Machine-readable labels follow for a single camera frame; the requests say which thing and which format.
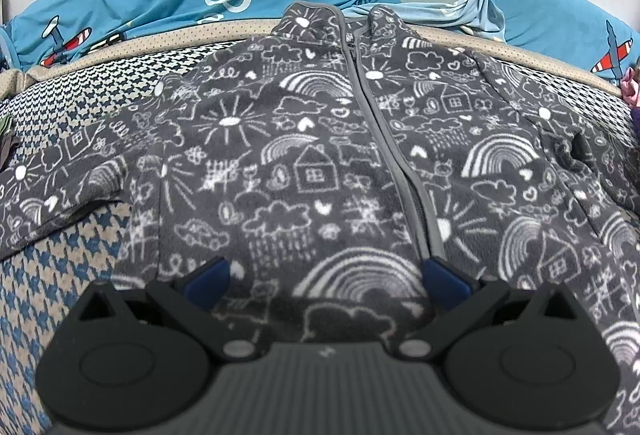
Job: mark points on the pink cloth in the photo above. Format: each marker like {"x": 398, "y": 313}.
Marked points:
{"x": 631, "y": 87}

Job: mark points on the grey doodle print fleece jacket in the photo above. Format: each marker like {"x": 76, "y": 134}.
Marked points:
{"x": 310, "y": 115}

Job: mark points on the purple cloth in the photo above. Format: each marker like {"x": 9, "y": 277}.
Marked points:
{"x": 636, "y": 122}

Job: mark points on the green grey striped folded shirt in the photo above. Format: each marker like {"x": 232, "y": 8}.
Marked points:
{"x": 6, "y": 140}

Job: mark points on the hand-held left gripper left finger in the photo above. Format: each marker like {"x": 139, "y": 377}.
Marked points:
{"x": 207, "y": 284}

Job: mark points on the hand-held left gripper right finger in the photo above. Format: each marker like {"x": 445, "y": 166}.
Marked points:
{"x": 445, "y": 284}

